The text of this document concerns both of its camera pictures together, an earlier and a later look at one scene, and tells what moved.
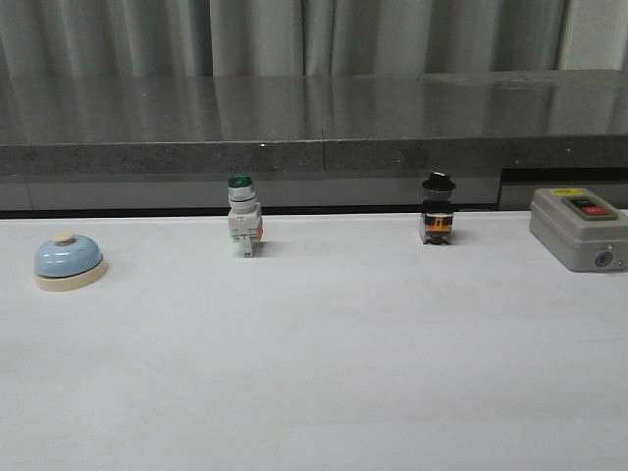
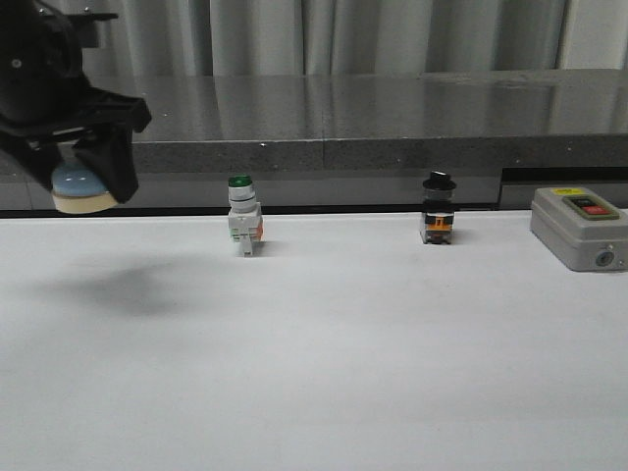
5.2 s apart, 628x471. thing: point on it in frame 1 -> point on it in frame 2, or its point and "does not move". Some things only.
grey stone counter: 172,143 does not move
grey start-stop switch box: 584,232 does not move
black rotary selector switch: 437,218 does not move
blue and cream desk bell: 67,263 -> 78,188
